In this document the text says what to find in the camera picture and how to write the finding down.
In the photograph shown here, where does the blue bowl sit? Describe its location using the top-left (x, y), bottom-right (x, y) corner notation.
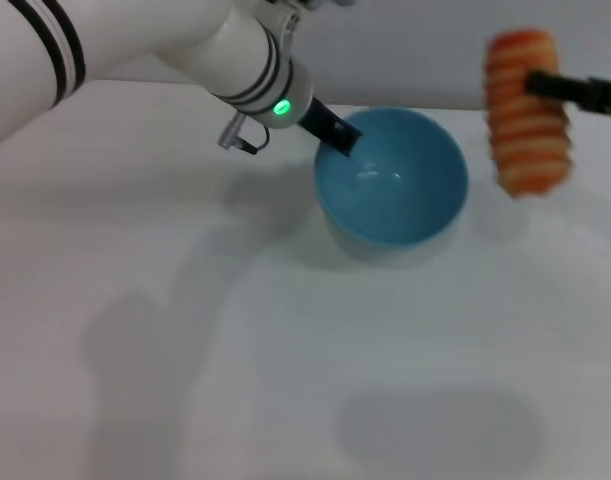
top-left (312, 107), bottom-right (470, 250)

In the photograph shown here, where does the black cable with metal plug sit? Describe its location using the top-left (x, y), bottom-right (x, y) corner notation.
top-left (215, 113), bottom-right (272, 154)

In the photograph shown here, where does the ridged orange bread loaf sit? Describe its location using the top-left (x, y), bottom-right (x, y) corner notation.
top-left (484, 29), bottom-right (574, 201)

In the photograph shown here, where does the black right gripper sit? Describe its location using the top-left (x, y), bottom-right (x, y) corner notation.
top-left (525, 70), bottom-right (611, 120)

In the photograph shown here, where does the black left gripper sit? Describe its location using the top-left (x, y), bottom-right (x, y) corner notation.
top-left (296, 96), bottom-right (363, 160)

